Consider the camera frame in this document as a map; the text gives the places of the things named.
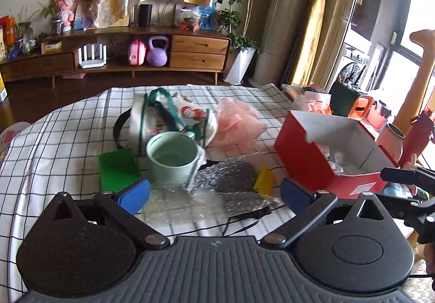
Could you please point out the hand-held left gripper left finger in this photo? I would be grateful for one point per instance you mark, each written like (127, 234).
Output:
(134, 194)

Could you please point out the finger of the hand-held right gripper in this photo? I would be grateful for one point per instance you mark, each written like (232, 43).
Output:
(401, 202)
(401, 175)

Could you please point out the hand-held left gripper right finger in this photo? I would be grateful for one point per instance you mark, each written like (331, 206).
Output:
(295, 196)

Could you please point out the green scouring pad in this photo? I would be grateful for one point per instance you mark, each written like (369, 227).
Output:
(117, 168)

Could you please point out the red cardboard box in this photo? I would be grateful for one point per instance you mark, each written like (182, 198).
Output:
(302, 160)

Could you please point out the clear bubble wrap sheet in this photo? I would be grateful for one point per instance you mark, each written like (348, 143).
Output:
(217, 173)

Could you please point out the pink mesh bath pouf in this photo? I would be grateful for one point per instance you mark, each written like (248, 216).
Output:
(234, 122)

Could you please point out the pink tumbler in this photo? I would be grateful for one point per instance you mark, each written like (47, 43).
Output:
(389, 145)

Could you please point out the yellow sponge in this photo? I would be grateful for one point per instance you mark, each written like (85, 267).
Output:
(265, 180)

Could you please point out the red water bottle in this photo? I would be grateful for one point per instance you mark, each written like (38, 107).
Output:
(419, 139)

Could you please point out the mint green cup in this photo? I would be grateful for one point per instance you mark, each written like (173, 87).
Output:
(171, 167)

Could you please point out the red bucket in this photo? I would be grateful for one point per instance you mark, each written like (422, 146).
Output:
(377, 116)

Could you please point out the tan giraffe plush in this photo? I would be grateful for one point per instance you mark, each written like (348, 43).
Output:
(419, 85)

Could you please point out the white black checkered tablecloth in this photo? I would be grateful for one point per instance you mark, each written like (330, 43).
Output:
(68, 126)

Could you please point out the bag of orange packets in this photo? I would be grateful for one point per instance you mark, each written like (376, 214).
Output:
(314, 102)

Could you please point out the green orange storage box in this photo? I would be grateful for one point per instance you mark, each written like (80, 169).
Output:
(343, 99)

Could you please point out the clear plastic organizer box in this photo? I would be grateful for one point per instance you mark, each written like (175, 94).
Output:
(295, 88)

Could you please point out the washing machine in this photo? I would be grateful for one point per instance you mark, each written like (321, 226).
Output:
(351, 63)

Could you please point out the white router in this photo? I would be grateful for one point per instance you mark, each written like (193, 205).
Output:
(92, 63)

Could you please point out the purple kettlebell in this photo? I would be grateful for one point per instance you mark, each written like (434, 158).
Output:
(157, 56)

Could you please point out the pink toy case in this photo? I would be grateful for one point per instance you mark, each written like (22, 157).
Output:
(137, 53)

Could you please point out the potted tree in white pot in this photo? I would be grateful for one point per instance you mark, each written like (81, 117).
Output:
(239, 65)

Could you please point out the wooden cabinet drawer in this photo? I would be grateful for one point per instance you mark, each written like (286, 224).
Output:
(197, 60)
(198, 44)

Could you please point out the grey column air conditioner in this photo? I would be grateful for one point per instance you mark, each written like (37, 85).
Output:
(278, 34)

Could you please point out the yellow curtain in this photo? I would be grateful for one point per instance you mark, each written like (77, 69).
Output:
(319, 34)

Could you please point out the wooden media cabinet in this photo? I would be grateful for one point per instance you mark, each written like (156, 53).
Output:
(102, 31)

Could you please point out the yellow small box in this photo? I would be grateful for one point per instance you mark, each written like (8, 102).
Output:
(51, 47)

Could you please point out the black cylindrical speaker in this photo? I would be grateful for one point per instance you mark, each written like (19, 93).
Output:
(145, 15)

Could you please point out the clear bag of toys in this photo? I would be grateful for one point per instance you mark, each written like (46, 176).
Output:
(187, 17)

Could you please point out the green wall switch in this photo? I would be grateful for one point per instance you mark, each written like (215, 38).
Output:
(394, 37)

